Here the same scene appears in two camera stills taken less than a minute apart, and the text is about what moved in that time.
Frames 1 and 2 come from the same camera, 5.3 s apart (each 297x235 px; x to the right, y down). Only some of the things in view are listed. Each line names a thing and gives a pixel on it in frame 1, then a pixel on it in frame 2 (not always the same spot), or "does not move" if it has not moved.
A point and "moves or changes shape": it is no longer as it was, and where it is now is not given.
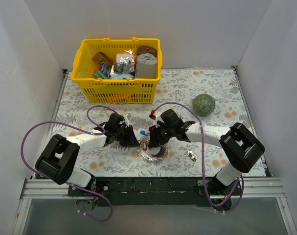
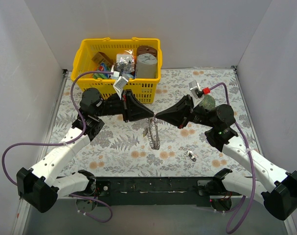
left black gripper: x=128 y=136 to x=125 y=105
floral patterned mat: x=207 y=97 does not move
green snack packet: x=102 y=71 does not move
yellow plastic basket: x=114 y=90 does not move
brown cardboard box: x=101 y=58 does not move
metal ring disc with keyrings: x=149 y=153 moves or changes shape
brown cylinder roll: x=146 y=49 does not move
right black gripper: x=155 y=135 to x=191 y=110
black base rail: x=156 y=191 does not move
